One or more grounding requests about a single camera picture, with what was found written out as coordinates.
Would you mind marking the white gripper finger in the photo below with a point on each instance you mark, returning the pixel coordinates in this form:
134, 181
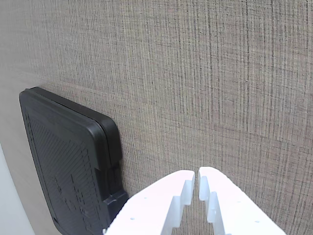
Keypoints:
146, 208
234, 210

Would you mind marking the black plastic case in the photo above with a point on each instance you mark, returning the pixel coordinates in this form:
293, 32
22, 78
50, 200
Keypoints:
66, 156

